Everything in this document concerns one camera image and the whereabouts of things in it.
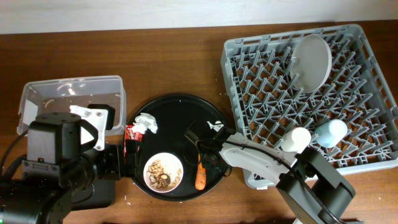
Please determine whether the red snack wrapper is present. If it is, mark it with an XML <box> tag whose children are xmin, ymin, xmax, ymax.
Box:
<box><xmin>124</xmin><ymin>124</ymin><xmax>143</xmax><ymax>156</ymax></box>

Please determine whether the white plastic fork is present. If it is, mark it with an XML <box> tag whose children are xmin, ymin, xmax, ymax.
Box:
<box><xmin>207</xmin><ymin>121</ymin><xmax>224</xmax><ymax>132</ymax></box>

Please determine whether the white tissue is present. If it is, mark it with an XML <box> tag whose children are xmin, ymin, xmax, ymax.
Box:
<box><xmin>132</xmin><ymin>113</ymin><xmax>158</xmax><ymax>134</ymax></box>

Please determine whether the orange carrot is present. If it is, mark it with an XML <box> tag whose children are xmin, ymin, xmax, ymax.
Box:
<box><xmin>195</xmin><ymin>155</ymin><xmax>206</xmax><ymax>190</ymax></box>

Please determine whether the white bowl with food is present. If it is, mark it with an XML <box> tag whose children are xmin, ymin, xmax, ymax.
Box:
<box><xmin>142</xmin><ymin>152</ymin><xmax>184</xmax><ymax>194</ymax></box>

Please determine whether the white cup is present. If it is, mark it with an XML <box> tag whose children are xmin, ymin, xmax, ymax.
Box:
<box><xmin>281</xmin><ymin>127</ymin><xmax>311</xmax><ymax>154</ymax></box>

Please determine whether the light blue cup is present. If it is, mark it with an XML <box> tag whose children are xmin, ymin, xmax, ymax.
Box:
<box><xmin>315</xmin><ymin>119</ymin><xmax>348</xmax><ymax>148</ymax></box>

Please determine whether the grey plate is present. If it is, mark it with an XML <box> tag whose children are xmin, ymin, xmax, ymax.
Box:
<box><xmin>290</xmin><ymin>34</ymin><xmax>332</xmax><ymax>93</ymax></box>

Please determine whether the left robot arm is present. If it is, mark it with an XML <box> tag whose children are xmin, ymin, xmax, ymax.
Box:
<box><xmin>1</xmin><ymin>104</ymin><xmax>134</xmax><ymax>223</ymax></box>

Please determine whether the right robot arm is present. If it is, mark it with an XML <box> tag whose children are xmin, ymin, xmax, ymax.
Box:
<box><xmin>184</xmin><ymin>126</ymin><xmax>356</xmax><ymax>223</ymax></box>

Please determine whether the grey dishwasher rack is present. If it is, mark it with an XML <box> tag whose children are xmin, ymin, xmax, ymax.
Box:
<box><xmin>221</xmin><ymin>24</ymin><xmax>397</xmax><ymax>175</ymax></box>

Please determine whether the round black serving tray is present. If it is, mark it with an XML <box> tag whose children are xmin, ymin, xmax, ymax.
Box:
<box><xmin>129</xmin><ymin>94</ymin><xmax>231</xmax><ymax>202</ymax></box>

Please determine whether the clear plastic bin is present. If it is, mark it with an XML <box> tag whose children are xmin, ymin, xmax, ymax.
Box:
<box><xmin>17</xmin><ymin>75</ymin><xmax>126</xmax><ymax>136</ymax></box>

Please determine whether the black rectangular tray bin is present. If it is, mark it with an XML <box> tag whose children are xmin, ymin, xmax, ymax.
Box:
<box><xmin>72</xmin><ymin>179</ymin><xmax>115</xmax><ymax>211</ymax></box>

